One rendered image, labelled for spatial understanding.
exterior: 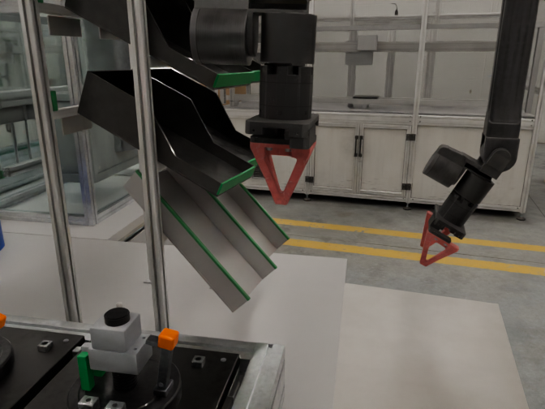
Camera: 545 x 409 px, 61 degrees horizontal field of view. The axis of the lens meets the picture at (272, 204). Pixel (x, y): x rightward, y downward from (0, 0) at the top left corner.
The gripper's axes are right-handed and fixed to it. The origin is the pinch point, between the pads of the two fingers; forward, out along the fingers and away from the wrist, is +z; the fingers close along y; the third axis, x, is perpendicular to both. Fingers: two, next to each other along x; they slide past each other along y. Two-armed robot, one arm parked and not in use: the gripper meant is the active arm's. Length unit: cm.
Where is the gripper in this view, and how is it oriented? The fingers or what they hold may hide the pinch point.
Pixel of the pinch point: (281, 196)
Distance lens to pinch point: 53.5
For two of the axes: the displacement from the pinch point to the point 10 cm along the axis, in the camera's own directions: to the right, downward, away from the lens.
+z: -0.3, 9.5, 3.0
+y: -2.0, 2.9, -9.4
